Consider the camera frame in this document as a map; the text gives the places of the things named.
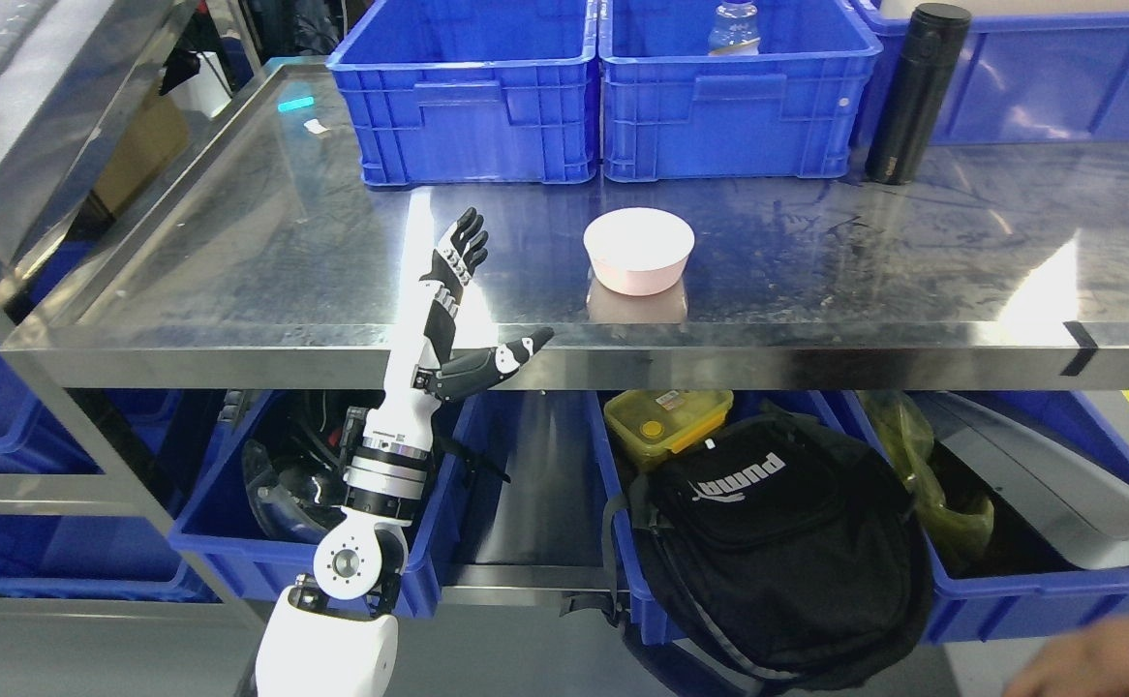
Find clear plastic water bottle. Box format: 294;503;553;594
708;1;762;56

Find blue crate top middle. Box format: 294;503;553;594
598;1;882;182

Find blue crate top left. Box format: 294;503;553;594
325;1;599;188

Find grey flat device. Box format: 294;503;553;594
913;392;1129;570

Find black thermos bottle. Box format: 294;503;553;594
865;3;972;185

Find blue crate lower right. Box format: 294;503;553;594
840;390;1129;646

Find stainless steel table frame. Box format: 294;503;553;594
0;56;1129;601

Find blue crate top right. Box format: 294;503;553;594
852;1;1129;145

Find yellow green plastic bag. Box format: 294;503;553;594
857;391;995;575

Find blue crate lower middle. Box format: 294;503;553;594
586;391;879;645

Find blue crate far left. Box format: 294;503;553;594
0;241;183;473

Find cardboard box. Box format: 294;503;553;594
91;88;190;218

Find blue crate lower left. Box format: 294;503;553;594
168;391;500;619

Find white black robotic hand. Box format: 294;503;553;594
412;207;555;403

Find yellow lunch box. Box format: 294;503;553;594
601;389;736;472

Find person hand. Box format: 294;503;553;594
1003;615;1129;696

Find black puma backpack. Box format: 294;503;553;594
598;406;933;696

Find blue crate bottom left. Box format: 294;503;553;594
0;515;218;603

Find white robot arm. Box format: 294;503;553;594
254;377;440;696

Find pink ikea bowl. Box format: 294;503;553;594
583;207;695;297

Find black helmet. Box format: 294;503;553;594
240;391;383;544

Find blue crate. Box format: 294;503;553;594
852;1;1129;145
840;390;1129;646
0;515;218;603
586;391;879;645
598;1;882;182
0;241;183;473
168;391;500;619
325;1;599;188

